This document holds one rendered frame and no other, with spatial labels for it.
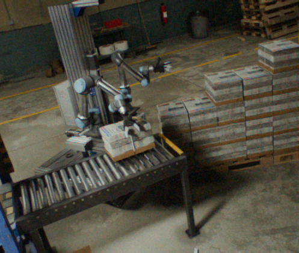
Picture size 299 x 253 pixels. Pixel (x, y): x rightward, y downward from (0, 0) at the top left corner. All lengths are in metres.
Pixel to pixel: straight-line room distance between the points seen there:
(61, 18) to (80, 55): 0.37
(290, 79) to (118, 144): 1.87
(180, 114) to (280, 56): 1.10
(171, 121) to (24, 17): 6.69
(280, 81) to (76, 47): 2.02
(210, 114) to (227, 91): 0.29
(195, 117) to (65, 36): 1.51
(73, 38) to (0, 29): 6.23
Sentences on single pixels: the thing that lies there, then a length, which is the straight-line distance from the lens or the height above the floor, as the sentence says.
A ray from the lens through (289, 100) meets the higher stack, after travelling 3.77.
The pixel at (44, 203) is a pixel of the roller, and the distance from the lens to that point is 2.63.
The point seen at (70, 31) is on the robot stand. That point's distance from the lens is 3.38.
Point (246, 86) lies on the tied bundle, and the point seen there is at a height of 0.99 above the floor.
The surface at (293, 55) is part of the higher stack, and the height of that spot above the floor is 1.21.
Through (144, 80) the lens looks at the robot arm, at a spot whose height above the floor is 1.15.
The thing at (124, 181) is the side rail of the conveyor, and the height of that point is 0.80.
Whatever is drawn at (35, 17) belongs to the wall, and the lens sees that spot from 9.52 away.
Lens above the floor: 2.23
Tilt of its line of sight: 25 degrees down
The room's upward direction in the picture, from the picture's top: 10 degrees counter-clockwise
